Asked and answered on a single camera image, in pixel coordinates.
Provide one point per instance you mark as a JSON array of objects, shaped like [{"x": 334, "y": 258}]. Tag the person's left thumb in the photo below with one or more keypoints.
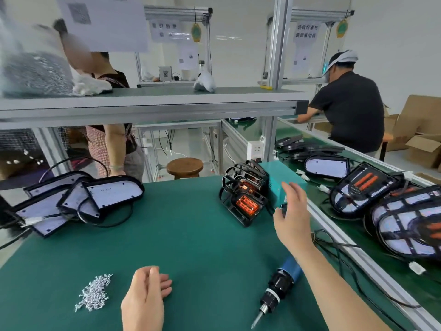
[{"x": 147, "y": 274}]

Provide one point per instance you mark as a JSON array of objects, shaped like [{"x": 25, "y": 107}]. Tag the pile of silver screws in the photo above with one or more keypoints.
[{"x": 93, "y": 293}]

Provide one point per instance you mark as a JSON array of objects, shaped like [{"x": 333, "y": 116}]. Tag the aluminium frame post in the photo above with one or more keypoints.
[{"x": 279, "y": 65}]

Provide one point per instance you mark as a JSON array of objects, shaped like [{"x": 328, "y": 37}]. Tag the aluminium frame shelf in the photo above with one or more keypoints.
[{"x": 155, "y": 105}]

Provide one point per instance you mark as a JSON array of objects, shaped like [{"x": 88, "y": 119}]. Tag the large black grille lamp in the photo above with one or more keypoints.
[{"x": 406, "y": 220}]

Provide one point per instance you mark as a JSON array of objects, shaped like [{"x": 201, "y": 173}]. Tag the aluminium workstation frame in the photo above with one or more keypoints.
[
  {"x": 327, "y": 15},
  {"x": 206, "y": 44}
]

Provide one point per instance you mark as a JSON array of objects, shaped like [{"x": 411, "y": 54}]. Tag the teal power supply box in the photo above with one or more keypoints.
[{"x": 275, "y": 179}]

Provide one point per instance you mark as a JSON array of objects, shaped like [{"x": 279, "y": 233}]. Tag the yellow green hang tag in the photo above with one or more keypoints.
[
  {"x": 341, "y": 28},
  {"x": 196, "y": 32}
]

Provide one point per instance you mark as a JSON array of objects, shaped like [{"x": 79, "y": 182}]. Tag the large white paper sheet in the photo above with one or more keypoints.
[{"x": 106, "y": 20}]

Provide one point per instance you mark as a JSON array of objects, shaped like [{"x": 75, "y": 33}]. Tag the large open cardboard box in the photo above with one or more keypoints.
[{"x": 417, "y": 113}]

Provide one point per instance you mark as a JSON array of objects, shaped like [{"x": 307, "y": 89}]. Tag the black framed white lamp panel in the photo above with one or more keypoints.
[
  {"x": 77, "y": 201},
  {"x": 115, "y": 193},
  {"x": 51, "y": 186},
  {"x": 44, "y": 220}
]

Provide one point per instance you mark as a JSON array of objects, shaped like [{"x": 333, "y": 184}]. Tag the person's right thumb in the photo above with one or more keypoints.
[{"x": 279, "y": 212}]

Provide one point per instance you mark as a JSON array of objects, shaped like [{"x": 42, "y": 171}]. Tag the clear bag of screws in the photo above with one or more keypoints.
[{"x": 32, "y": 72}]

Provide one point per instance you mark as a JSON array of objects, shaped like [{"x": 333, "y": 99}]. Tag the small white device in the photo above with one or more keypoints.
[{"x": 165, "y": 73}]

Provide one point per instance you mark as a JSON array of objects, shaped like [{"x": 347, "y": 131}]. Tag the black lamp housing orange lens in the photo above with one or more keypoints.
[
  {"x": 246, "y": 179},
  {"x": 245, "y": 203}
]

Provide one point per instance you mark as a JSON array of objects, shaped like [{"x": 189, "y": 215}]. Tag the black lamp orange strips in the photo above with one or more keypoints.
[{"x": 361, "y": 191}]

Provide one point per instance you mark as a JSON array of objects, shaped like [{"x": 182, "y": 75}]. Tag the white cloth gloves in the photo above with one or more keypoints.
[{"x": 91, "y": 86}]

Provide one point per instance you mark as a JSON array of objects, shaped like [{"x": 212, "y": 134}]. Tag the white paper sign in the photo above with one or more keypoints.
[
  {"x": 165, "y": 30},
  {"x": 306, "y": 31}
]

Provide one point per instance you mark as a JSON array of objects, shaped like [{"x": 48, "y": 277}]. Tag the person's right hand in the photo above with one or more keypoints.
[{"x": 294, "y": 224}]

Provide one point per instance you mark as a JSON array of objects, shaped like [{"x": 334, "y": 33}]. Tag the white plastic bag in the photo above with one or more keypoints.
[{"x": 205, "y": 82}]

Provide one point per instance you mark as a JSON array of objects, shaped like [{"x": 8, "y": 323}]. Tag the small open cardboard box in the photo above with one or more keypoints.
[{"x": 425, "y": 151}]

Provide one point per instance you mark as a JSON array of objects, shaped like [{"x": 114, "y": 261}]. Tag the white power socket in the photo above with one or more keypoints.
[{"x": 255, "y": 149}]

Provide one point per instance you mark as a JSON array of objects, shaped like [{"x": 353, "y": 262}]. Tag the person's right forearm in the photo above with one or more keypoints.
[{"x": 330, "y": 289}]

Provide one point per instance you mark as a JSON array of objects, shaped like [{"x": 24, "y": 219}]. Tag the round wooden stool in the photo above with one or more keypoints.
[{"x": 184, "y": 167}]

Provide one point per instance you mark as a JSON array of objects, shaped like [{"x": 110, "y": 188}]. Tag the person's left hand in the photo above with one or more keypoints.
[{"x": 143, "y": 303}]

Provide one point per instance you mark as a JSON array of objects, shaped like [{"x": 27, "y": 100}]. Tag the blue black electric screwdriver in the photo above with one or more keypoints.
[{"x": 280, "y": 284}]

